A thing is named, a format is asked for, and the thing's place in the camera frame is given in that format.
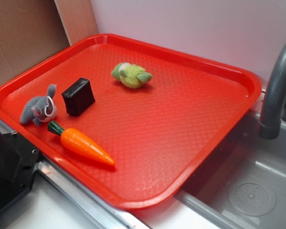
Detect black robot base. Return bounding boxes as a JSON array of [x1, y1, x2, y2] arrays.
[[0, 132, 41, 214]]

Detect black box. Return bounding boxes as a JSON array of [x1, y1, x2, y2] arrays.
[[61, 78, 96, 116]]

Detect red plastic tray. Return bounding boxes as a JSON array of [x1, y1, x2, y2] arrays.
[[0, 34, 261, 209]]

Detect green plush toy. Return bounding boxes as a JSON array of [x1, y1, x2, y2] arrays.
[[111, 62, 153, 89]]

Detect orange toy carrot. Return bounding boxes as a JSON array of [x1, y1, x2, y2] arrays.
[[47, 121, 116, 166]]

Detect grey plush rabbit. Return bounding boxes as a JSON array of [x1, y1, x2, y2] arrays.
[[20, 84, 57, 126]]

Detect light wooden board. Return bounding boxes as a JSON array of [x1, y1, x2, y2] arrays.
[[54, 0, 99, 45]]

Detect grey toy sink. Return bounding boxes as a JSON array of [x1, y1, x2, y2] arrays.
[[176, 98, 286, 229]]

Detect grey toy faucet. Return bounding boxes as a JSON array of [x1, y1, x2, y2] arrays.
[[258, 44, 286, 139]]

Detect brown cardboard panel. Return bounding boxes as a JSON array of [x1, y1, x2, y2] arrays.
[[0, 0, 69, 86]]

